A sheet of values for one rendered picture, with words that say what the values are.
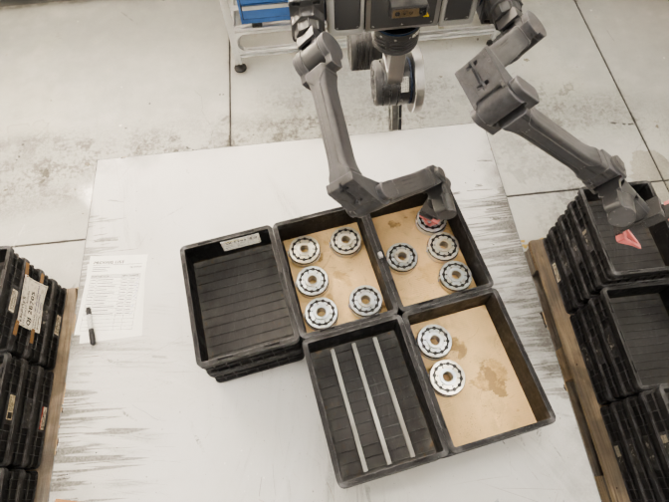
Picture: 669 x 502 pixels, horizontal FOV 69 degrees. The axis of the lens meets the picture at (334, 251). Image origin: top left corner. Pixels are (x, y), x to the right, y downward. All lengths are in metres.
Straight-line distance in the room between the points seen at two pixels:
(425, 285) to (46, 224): 2.19
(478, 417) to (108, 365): 1.18
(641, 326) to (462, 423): 1.06
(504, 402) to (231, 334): 0.83
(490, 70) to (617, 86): 2.67
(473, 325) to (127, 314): 1.16
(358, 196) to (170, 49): 2.78
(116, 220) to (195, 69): 1.71
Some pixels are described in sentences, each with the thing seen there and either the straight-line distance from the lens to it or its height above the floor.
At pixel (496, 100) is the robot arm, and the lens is 1.01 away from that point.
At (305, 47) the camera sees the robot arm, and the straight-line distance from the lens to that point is 1.30.
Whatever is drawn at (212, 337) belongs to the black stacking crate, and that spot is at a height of 0.83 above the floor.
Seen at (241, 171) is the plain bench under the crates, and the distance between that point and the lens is 2.02.
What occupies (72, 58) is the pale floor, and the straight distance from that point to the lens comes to 3.93.
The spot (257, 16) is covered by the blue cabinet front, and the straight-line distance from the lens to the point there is 3.21.
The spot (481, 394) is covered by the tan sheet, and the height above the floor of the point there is 0.83.
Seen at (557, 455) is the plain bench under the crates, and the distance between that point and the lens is 1.72.
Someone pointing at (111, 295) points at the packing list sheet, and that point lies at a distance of 1.90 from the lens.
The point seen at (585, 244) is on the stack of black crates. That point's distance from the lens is 2.25.
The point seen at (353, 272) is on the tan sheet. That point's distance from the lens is 1.61.
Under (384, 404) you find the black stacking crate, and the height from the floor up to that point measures 0.83.
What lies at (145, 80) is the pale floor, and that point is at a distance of 3.56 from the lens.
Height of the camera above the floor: 2.29
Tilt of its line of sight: 63 degrees down
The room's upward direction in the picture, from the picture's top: 3 degrees counter-clockwise
